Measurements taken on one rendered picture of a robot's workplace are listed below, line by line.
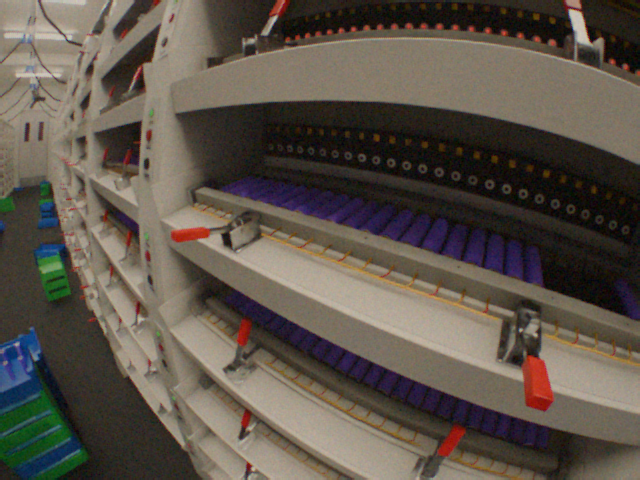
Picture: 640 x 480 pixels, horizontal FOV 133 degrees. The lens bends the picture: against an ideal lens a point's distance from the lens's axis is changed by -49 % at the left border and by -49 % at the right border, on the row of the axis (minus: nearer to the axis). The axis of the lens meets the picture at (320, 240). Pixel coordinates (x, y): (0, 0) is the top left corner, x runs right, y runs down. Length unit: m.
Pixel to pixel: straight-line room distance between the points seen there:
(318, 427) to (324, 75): 0.35
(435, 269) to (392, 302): 0.04
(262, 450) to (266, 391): 0.19
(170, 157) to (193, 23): 0.20
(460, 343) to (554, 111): 0.16
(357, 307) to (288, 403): 0.20
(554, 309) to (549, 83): 0.15
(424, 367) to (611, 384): 0.16
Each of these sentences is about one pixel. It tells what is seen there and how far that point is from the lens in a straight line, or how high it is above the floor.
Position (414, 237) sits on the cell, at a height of 0.98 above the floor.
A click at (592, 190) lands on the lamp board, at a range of 0.34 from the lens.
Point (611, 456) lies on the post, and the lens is 0.36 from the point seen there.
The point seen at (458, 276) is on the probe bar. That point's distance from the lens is 0.21.
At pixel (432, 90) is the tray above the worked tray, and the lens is 0.18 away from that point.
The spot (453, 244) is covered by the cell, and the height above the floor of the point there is 0.98.
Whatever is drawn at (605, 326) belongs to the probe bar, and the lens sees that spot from 0.25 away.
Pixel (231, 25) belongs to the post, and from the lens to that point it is 0.48.
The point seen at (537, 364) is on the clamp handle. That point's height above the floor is 0.96.
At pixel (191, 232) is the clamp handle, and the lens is 0.24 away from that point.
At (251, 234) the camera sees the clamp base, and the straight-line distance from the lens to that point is 0.28.
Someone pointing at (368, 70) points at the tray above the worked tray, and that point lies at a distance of 0.20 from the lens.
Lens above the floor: 1.03
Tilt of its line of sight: 17 degrees down
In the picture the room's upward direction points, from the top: 9 degrees clockwise
